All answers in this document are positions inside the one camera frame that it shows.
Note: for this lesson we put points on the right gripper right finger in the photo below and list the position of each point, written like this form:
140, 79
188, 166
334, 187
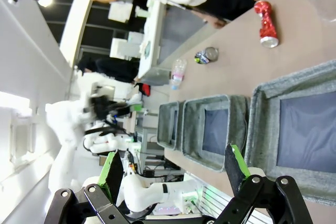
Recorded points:
233, 166

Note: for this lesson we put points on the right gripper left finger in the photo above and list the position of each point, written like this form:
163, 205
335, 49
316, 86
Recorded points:
111, 179

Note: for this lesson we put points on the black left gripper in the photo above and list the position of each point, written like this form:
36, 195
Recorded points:
102, 108

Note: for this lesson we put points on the clear plastic bottle pink label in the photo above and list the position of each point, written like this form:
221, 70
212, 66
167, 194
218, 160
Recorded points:
178, 73

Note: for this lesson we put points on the crushed dark soda can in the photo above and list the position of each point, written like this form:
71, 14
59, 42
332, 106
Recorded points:
207, 55

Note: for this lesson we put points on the crushed red soda can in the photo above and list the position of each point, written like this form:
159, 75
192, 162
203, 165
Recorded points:
266, 22

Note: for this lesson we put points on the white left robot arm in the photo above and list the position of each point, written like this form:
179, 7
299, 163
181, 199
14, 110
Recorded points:
65, 129

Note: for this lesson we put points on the person's right forearm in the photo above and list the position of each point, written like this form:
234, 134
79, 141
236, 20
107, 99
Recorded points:
199, 11

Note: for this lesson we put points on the person's right hand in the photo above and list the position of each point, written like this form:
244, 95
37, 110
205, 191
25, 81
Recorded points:
216, 22

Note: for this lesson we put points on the grey fabric basket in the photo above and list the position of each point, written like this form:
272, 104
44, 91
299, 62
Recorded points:
193, 129
265, 134
168, 127

